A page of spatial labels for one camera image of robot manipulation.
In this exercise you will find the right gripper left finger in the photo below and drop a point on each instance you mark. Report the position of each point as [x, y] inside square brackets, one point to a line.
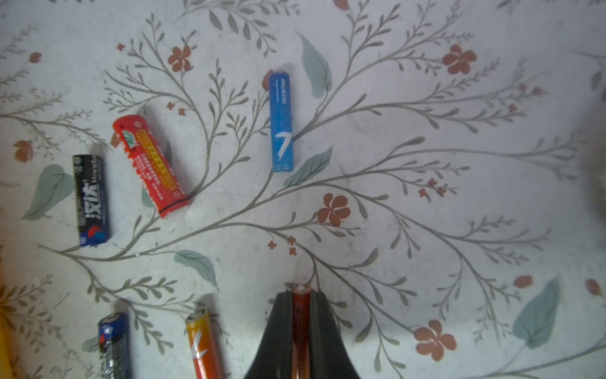
[275, 354]

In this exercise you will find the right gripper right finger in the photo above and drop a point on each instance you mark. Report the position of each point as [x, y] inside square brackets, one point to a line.
[328, 355]

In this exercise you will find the orange white battery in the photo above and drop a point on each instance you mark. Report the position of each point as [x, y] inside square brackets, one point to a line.
[202, 345]

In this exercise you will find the red battery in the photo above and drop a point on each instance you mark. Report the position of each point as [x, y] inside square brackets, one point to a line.
[151, 165]

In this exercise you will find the yellow plastic storage box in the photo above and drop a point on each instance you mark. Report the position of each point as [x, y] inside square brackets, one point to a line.
[5, 366]

